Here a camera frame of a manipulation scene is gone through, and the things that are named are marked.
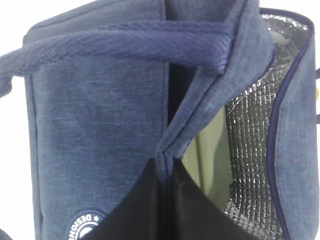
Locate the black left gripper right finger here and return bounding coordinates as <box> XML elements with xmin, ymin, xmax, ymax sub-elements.
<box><xmin>171</xmin><ymin>159</ymin><xmax>258</xmax><ymax>240</ymax></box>

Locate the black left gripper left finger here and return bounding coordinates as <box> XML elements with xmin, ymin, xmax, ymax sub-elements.
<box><xmin>84</xmin><ymin>159</ymin><xmax>165</xmax><ymax>240</ymax></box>

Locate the glass container green lid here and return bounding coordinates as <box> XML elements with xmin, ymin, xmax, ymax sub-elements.
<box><xmin>182</xmin><ymin>108</ymin><xmax>233</xmax><ymax>210</ymax></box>

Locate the navy blue lunch bag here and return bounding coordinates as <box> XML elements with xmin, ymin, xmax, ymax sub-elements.
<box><xmin>0</xmin><ymin>0</ymin><xmax>320</xmax><ymax>240</ymax></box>

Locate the yellow lemon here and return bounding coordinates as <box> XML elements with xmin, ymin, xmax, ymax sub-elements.
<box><xmin>316</xmin><ymin>88</ymin><xmax>320</xmax><ymax>100</ymax></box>

